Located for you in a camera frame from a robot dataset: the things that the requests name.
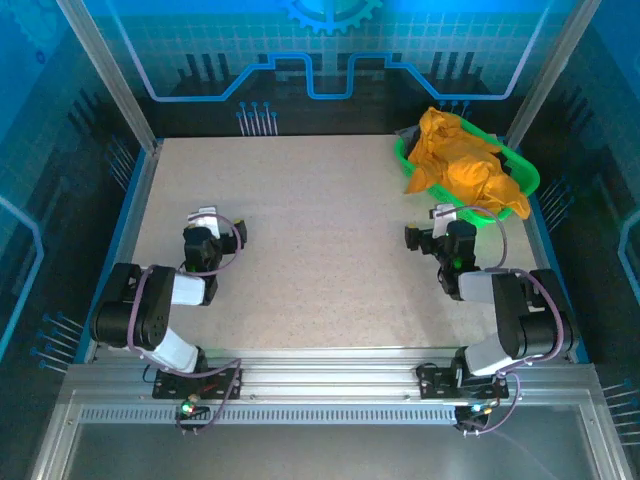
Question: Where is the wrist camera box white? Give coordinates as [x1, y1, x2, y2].
[187, 206, 222, 241]
[430, 203, 459, 237]

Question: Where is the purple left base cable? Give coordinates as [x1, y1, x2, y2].
[174, 357, 244, 437]

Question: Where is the green plastic basket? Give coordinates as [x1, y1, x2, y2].
[393, 115, 542, 229]

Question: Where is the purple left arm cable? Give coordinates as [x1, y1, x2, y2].
[126, 265, 160, 357]

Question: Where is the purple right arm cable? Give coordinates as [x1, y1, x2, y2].
[499, 268, 566, 374]

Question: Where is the aluminium frame post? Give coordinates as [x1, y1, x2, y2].
[53, 0, 164, 154]
[503, 0, 602, 150]

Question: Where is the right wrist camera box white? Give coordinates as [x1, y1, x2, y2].
[430, 203, 459, 237]

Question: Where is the dark grey cloth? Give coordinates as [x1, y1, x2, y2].
[394, 124, 424, 157]

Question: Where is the right base LED board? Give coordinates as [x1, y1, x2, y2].
[457, 399, 496, 424]

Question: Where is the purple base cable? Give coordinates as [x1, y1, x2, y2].
[174, 357, 244, 437]
[457, 370, 524, 437]

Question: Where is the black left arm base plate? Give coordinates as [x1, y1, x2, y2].
[151, 366, 244, 402]

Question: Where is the purple right wrist cable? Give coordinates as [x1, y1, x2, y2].
[435, 205, 508, 274]

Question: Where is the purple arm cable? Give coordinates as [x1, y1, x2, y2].
[499, 268, 566, 374]
[126, 265, 160, 357]

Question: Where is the slotted cable duct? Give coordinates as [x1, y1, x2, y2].
[78, 406, 460, 427]

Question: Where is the aluminium front rail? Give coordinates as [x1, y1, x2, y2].
[29, 345, 631, 480]

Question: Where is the purple left wrist cable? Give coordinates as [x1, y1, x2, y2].
[185, 213, 246, 278]

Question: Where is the purple wrist cable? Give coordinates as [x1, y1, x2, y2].
[185, 213, 246, 278]
[435, 205, 508, 274]

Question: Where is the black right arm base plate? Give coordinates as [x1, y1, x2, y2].
[415, 360, 510, 401]

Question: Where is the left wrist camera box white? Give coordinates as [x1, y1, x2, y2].
[187, 206, 222, 241]

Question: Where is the left base LED board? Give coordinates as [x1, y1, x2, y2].
[177, 394, 211, 420]

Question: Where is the orange t-shirt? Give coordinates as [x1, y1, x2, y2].
[403, 105, 532, 220]

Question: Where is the base led board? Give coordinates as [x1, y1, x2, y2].
[457, 399, 496, 424]
[177, 394, 211, 420]

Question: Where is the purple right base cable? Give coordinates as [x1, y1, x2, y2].
[457, 370, 524, 437]

